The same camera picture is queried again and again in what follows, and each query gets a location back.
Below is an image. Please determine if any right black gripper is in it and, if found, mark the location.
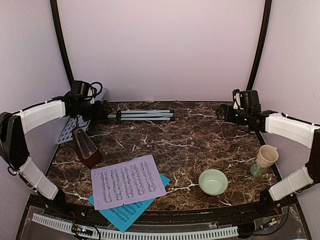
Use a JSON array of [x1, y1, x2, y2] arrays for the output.
[[216, 103, 250, 126]]

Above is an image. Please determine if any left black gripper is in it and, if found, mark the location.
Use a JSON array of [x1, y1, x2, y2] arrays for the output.
[[73, 99, 111, 122]]

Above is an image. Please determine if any light blue music stand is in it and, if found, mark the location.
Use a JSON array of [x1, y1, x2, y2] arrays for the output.
[[55, 87, 176, 146]]

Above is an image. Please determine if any purple sheet music page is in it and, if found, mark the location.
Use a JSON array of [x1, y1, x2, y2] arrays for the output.
[[90, 154, 167, 211]]

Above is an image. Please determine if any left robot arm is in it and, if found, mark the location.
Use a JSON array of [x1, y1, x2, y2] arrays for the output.
[[0, 80, 110, 218]]

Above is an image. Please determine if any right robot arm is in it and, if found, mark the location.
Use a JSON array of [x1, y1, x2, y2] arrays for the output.
[[215, 89, 320, 217]]

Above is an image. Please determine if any dark red wooden metronome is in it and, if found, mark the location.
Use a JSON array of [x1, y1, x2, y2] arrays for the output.
[[72, 127, 103, 169]]

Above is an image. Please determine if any beige green ceramic mug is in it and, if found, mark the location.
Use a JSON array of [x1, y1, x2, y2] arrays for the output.
[[250, 144, 279, 177]]

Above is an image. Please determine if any pale green ceramic bowl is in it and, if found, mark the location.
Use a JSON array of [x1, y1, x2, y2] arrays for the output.
[[198, 169, 229, 196]]

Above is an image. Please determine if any white slotted cable duct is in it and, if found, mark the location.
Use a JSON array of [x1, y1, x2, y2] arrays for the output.
[[31, 212, 239, 240]]

